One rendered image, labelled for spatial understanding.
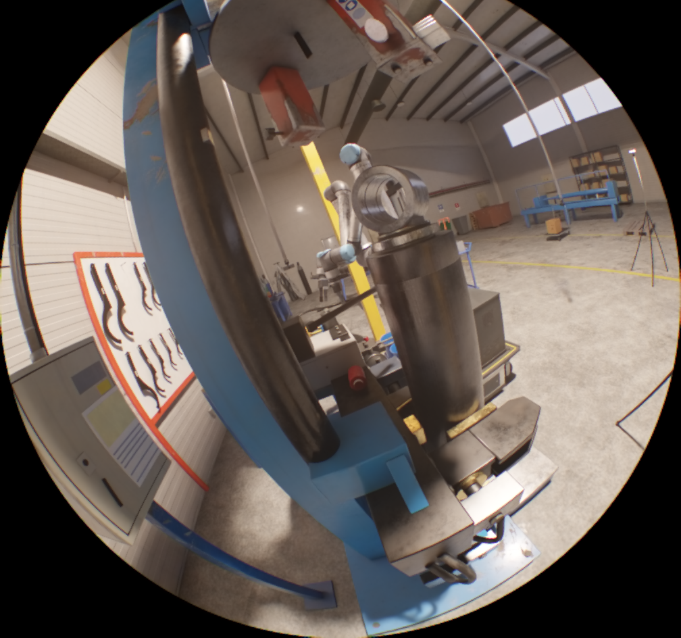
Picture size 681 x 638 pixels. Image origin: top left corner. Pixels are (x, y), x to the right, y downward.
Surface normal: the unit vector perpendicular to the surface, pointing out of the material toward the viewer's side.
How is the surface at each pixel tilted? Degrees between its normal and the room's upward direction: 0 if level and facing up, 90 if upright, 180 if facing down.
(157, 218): 90
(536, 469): 0
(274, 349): 90
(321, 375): 90
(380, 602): 0
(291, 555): 0
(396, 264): 90
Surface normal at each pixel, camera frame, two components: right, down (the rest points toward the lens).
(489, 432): -0.36, -0.91
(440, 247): 0.25, 0.11
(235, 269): 0.65, -0.09
